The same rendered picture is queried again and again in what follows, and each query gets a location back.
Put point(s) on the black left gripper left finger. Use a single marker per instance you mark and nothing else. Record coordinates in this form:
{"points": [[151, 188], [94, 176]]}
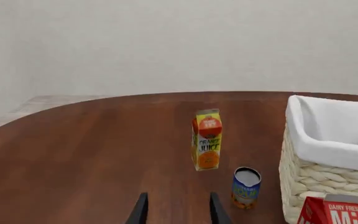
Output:
{"points": [[139, 211]]}

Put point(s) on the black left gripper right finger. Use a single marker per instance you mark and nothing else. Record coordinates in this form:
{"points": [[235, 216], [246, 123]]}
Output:
{"points": [[218, 211]]}

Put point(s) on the blue alphabet soup can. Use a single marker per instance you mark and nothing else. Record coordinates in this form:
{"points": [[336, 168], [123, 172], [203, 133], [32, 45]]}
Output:
{"points": [[246, 189]]}

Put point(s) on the white woven basket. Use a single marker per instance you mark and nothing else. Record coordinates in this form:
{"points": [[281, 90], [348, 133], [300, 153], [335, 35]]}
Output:
{"points": [[322, 158]]}

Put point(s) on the orange juice carton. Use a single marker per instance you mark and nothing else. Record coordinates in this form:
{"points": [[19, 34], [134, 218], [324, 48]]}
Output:
{"points": [[207, 140]]}

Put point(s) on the red milk carton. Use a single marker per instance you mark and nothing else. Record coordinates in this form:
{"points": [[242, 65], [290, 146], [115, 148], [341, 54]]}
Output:
{"points": [[340, 211]]}

